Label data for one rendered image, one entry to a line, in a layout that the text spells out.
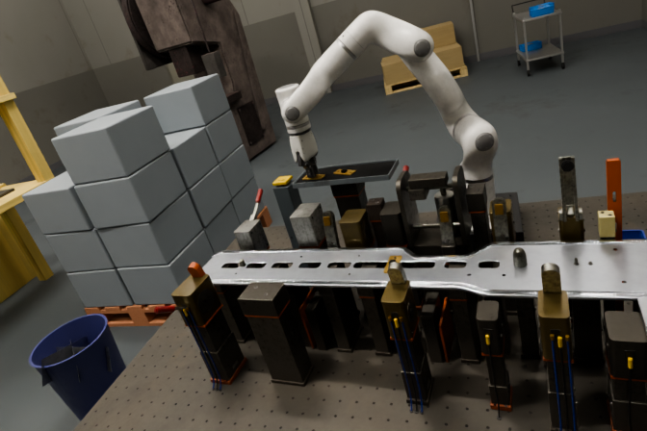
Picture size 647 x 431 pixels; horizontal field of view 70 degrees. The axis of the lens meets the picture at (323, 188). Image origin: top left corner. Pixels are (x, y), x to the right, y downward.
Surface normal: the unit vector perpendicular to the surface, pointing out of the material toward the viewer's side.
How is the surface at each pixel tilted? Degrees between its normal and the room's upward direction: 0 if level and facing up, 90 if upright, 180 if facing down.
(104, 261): 90
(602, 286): 0
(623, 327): 0
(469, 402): 0
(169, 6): 92
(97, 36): 90
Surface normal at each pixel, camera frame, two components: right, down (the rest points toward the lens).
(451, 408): -0.26, -0.89
